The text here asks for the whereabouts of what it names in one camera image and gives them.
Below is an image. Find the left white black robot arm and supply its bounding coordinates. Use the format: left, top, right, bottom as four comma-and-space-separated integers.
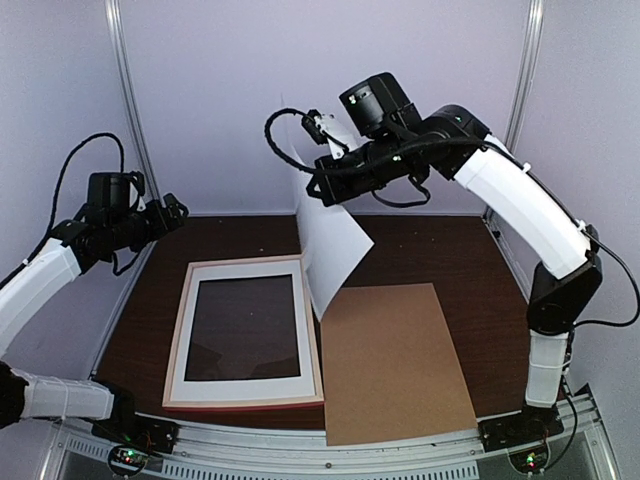
1, 194, 189, 444

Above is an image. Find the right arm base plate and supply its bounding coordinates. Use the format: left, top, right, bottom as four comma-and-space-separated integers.
478, 411, 564, 452

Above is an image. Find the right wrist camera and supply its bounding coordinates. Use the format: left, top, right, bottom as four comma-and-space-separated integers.
339, 72, 422, 140

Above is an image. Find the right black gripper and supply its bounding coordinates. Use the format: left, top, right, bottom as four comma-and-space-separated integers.
307, 131, 415, 207

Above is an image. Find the aluminium corner post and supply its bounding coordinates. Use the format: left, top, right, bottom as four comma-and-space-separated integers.
104, 0, 162, 201
482, 0, 545, 221

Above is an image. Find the left aluminium corner post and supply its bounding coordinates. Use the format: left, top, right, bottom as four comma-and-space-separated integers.
104, 0, 162, 201

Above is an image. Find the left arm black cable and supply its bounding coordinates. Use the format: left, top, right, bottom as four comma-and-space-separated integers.
22, 132, 126, 266

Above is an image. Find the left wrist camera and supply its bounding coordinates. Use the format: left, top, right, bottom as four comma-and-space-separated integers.
87, 171, 146, 215

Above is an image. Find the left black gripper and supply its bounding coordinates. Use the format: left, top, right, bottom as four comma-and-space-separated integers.
108, 192, 189, 252

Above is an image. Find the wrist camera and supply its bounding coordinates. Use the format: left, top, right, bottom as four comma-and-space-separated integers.
339, 72, 422, 140
87, 171, 146, 215

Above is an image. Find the brown cardboard backing board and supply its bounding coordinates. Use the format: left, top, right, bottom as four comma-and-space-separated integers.
321, 283, 477, 446

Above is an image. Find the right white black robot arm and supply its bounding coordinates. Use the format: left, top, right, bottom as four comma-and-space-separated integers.
301, 104, 603, 442

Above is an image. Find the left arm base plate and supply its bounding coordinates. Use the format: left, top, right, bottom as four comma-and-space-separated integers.
89, 411, 179, 456

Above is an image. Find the white mat board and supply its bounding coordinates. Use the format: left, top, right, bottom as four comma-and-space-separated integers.
168, 259, 321, 404

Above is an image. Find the right round controller board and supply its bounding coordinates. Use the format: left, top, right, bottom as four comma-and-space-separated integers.
508, 445, 550, 475

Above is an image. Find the light wooden picture frame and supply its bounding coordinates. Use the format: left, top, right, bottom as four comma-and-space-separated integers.
162, 254, 326, 414

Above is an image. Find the landscape photo with white border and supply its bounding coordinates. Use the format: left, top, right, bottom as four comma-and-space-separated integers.
279, 92, 375, 321

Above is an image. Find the right aluminium corner post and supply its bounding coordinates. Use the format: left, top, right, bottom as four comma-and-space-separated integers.
482, 0, 545, 221

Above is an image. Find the left round controller board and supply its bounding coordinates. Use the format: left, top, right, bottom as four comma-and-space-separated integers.
107, 444, 150, 478

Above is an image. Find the round controller board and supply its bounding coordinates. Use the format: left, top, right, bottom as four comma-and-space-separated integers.
508, 445, 550, 475
107, 444, 150, 478

